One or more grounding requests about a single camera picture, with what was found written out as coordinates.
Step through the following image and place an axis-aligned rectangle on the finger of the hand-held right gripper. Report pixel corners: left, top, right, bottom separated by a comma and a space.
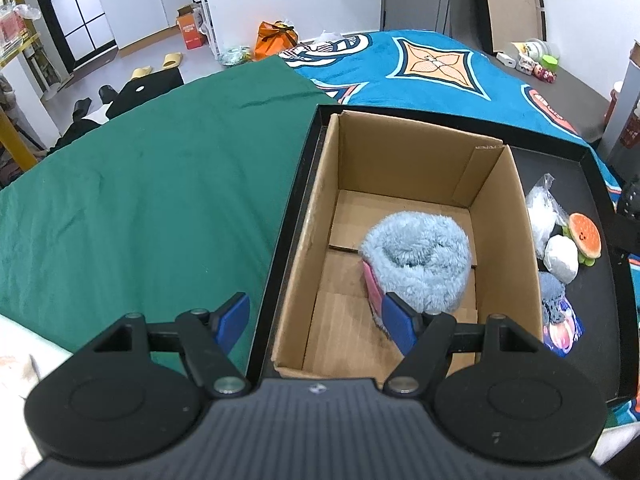
607, 180, 640, 262

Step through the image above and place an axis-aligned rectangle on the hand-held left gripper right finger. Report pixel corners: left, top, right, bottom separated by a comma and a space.
381, 292, 544, 397

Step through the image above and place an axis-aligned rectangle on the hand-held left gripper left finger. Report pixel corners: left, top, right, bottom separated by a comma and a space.
95, 292, 251, 397

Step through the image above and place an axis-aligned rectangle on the fluffy light blue plush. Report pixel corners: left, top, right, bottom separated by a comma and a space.
359, 211, 475, 333

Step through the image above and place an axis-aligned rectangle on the white round plush toy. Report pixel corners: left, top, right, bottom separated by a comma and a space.
544, 236, 581, 284

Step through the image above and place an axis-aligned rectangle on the black tray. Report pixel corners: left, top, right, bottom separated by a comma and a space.
247, 105, 637, 407

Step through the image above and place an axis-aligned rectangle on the grey-blue knitted cloth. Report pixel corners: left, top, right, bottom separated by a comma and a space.
539, 271, 569, 324

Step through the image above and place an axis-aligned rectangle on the blue tissue pack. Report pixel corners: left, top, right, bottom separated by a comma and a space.
542, 297, 586, 359

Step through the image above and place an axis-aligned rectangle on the brown cardboard box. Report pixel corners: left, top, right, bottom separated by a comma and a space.
271, 111, 546, 382

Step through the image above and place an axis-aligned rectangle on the burger plush toy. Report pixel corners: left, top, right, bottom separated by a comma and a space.
562, 212, 604, 267

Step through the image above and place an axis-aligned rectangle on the clear bag of white stuffing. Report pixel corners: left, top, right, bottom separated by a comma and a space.
525, 174, 571, 261

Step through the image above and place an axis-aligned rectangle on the red cup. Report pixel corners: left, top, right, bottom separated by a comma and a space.
602, 80, 626, 127

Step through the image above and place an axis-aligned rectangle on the green bed sheet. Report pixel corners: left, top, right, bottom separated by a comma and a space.
0, 55, 347, 377

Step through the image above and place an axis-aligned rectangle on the small figurine set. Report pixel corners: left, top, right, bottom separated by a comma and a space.
518, 56, 559, 84

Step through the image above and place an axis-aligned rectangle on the white bedding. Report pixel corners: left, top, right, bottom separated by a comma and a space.
0, 315, 76, 480

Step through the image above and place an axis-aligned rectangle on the black and white plush cushion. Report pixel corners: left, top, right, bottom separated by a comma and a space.
47, 67, 186, 153

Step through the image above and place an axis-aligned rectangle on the wooden board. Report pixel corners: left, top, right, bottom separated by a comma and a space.
470, 0, 547, 56

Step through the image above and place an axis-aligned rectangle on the blue printed blanket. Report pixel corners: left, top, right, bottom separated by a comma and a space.
277, 30, 640, 428

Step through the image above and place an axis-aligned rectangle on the green plastic bag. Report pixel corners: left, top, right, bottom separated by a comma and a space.
221, 46, 253, 67

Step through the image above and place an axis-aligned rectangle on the orange gift bag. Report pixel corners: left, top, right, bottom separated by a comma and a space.
254, 21, 299, 61

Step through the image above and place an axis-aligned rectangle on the orange cardboard carton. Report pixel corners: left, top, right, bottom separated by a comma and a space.
176, 5, 207, 51

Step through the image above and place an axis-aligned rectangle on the white cabinet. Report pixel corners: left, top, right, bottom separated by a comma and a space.
95, 0, 201, 52

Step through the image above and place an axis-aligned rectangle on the black-framed sliding door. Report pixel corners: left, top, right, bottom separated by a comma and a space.
36, 0, 121, 69

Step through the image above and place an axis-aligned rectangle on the yellow shelf frame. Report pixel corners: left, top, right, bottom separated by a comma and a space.
0, 0, 43, 171

